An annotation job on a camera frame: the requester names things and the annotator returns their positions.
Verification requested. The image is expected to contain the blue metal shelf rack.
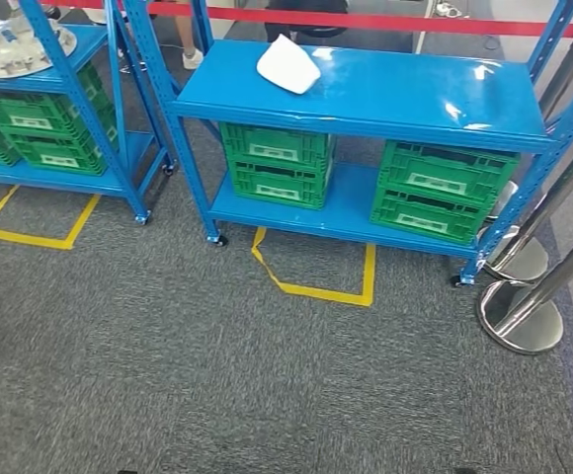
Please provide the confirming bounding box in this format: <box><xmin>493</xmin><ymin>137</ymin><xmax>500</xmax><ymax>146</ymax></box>
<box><xmin>0</xmin><ymin>0</ymin><xmax>176</xmax><ymax>226</ymax></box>
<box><xmin>120</xmin><ymin>0</ymin><xmax>573</xmax><ymax>287</ymax></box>

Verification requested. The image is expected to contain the black round stool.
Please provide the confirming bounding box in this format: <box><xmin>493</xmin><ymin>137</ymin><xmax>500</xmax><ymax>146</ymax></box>
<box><xmin>117</xmin><ymin>45</ymin><xmax>147</xmax><ymax>74</ymax></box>
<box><xmin>291</xmin><ymin>26</ymin><xmax>349</xmax><ymax>40</ymax></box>

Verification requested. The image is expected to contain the silver wheel hubcap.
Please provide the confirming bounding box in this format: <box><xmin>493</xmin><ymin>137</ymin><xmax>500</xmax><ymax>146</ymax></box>
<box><xmin>0</xmin><ymin>16</ymin><xmax>78</xmax><ymax>80</ymax></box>

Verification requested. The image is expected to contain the red barrier belt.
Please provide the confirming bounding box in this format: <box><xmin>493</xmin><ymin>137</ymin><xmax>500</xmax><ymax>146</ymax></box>
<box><xmin>39</xmin><ymin>0</ymin><xmax>573</xmax><ymax>40</ymax></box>

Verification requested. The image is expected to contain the yellow floor tape outline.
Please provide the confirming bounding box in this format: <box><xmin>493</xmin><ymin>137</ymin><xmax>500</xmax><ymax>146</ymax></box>
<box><xmin>251</xmin><ymin>226</ymin><xmax>377</xmax><ymax>308</ymax></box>
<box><xmin>0</xmin><ymin>185</ymin><xmax>101</xmax><ymax>251</ymax></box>

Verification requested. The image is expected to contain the white mirror cover part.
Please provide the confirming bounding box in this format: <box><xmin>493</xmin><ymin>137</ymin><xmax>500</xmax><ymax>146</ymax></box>
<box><xmin>256</xmin><ymin>34</ymin><xmax>322</xmax><ymax>96</ymax></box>

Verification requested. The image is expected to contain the white panel table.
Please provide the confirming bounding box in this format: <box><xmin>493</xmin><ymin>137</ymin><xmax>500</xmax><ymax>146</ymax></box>
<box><xmin>415</xmin><ymin>0</ymin><xmax>438</xmax><ymax>55</ymax></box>

